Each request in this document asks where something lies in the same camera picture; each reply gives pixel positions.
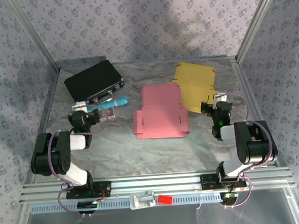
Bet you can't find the teal blue tube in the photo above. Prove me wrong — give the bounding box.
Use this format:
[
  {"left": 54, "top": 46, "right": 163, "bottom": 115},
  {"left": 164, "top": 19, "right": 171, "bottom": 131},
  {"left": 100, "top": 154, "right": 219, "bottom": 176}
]
[{"left": 86, "top": 96, "right": 130, "bottom": 113}]

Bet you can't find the aluminium frame post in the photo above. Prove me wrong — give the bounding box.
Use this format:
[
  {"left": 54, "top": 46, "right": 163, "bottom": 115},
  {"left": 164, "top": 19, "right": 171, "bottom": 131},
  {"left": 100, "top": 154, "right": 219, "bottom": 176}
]
[
  {"left": 231, "top": 0, "right": 285, "bottom": 61},
  {"left": 5, "top": 0, "right": 61, "bottom": 76}
]

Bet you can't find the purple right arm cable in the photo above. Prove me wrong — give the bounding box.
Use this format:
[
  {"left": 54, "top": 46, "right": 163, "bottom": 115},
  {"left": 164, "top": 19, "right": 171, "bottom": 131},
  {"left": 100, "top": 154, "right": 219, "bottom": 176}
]
[{"left": 213, "top": 91, "right": 277, "bottom": 210}]

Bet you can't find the thin red wire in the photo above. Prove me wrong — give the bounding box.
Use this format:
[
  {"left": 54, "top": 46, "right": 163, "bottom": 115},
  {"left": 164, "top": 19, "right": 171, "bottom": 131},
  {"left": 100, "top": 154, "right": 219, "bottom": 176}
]
[{"left": 94, "top": 188, "right": 106, "bottom": 200}]

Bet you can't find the aluminium frame bar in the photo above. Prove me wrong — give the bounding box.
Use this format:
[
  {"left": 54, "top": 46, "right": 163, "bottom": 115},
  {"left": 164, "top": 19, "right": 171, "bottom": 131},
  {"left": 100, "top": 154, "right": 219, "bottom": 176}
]
[
  {"left": 17, "top": 68, "right": 68, "bottom": 185},
  {"left": 231, "top": 55, "right": 280, "bottom": 170}
]

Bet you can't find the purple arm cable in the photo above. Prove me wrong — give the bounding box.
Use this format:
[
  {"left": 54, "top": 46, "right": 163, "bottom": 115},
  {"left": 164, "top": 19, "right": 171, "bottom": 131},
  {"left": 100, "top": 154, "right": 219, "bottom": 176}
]
[
  {"left": 213, "top": 91, "right": 277, "bottom": 210},
  {"left": 44, "top": 100, "right": 122, "bottom": 220}
]

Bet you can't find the aluminium mounting rail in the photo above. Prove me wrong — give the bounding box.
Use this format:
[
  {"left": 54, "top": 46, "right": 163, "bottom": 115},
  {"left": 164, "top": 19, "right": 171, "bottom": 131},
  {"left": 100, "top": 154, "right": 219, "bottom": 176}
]
[{"left": 18, "top": 166, "right": 296, "bottom": 204}]

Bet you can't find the shiny metal sheet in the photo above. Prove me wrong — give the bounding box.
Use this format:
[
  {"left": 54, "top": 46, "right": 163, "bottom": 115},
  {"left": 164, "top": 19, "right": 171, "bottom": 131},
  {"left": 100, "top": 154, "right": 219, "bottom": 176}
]
[{"left": 21, "top": 196, "right": 299, "bottom": 224}]

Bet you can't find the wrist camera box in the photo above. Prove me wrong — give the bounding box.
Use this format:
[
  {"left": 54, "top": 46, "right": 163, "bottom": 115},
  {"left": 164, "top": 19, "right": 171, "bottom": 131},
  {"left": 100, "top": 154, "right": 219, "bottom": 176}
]
[
  {"left": 71, "top": 101, "right": 87, "bottom": 113},
  {"left": 213, "top": 92, "right": 228, "bottom": 104}
]

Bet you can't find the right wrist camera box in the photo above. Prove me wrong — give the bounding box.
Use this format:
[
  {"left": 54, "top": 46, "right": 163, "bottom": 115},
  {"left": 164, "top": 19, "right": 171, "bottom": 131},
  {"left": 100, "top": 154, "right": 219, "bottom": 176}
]
[{"left": 213, "top": 92, "right": 228, "bottom": 104}]

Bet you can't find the pink paper box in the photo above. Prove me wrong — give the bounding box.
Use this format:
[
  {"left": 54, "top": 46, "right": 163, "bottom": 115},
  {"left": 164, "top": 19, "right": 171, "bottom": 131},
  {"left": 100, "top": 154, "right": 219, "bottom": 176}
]
[{"left": 130, "top": 81, "right": 191, "bottom": 141}]

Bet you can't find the small black right circuit board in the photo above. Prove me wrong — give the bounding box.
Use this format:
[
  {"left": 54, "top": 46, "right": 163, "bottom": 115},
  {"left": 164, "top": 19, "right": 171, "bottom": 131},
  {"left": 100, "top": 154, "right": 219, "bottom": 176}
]
[{"left": 219, "top": 192, "right": 239, "bottom": 206}]

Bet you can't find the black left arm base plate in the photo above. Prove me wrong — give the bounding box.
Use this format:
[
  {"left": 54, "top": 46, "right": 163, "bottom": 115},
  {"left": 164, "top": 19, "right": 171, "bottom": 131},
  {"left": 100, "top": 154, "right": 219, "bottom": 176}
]
[{"left": 64, "top": 180, "right": 113, "bottom": 200}]

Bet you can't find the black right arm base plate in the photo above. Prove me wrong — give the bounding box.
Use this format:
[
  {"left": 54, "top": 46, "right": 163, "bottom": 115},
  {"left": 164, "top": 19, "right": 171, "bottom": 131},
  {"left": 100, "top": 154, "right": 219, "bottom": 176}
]
[{"left": 200, "top": 172, "right": 247, "bottom": 191}]

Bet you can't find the black hard case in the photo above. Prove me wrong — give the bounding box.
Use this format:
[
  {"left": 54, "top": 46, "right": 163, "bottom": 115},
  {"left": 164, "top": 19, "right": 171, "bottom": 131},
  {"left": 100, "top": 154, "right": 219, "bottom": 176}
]
[{"left": 62, "top": 59, "right": 126, "bottom": 105}]

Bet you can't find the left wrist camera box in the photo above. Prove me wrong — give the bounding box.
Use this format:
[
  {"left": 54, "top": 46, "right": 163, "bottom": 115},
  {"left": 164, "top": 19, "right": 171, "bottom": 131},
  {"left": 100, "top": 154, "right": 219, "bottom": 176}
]
[{"left": 71, "top": 101, "right": 87, "bottom": 113}]

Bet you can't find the grey slotted cable tray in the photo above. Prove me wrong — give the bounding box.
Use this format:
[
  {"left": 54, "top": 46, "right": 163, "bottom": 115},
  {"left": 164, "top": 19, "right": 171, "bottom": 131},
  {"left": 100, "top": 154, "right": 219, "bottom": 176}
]
[{"left": 29, "top": 191, "right": 224, "bottom": 215}]

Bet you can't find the small purple card box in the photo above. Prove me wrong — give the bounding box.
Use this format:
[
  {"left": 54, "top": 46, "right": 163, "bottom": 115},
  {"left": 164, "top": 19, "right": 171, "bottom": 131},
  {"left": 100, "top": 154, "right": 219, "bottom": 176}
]
[{"left": 98, "top": 106, "right": 116, "bottom": 121}]

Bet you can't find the red plastic block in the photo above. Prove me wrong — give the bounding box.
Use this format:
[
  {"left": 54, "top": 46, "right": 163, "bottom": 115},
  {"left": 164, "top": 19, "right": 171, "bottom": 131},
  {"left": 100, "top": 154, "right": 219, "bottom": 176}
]
[{"left": 157, "top": 195, "right": 173, "bottom": 206}]

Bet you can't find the small black circuit board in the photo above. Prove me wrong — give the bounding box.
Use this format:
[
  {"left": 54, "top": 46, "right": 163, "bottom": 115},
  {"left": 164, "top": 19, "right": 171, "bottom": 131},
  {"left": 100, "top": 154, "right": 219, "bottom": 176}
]
[
  {"left": 77, "top": 200, "right": 98, "bottom": 215},
  {"left": 219, "top": 192, "right": 239, "bottom": 206}
]

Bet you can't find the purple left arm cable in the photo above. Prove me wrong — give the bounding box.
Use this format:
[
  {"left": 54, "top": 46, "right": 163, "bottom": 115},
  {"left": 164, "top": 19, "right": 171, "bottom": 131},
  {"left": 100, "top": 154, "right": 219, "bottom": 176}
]
[{"left": 44, "top": 100, "right": 122, "bottom": 220}]

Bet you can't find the white plastic bracket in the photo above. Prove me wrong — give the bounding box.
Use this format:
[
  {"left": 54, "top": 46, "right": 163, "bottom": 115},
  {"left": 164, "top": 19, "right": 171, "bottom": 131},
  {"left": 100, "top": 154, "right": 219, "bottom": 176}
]
[{"left": 128, "top": 190, "right": 156, "bottom": 211}]

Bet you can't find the small black left circuit board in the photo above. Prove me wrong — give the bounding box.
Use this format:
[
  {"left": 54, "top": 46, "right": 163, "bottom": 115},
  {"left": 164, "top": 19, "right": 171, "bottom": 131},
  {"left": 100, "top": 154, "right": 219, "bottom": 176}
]
[{"left": 77, "top": 200, "right": 98, "bottom": 215}]

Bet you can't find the yellow paper box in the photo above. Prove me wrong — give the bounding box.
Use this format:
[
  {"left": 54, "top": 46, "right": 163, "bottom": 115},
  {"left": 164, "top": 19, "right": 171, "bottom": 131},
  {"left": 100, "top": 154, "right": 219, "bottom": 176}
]
[{"left": 170, "top": 60, "right": 222, "bottom": 115}]

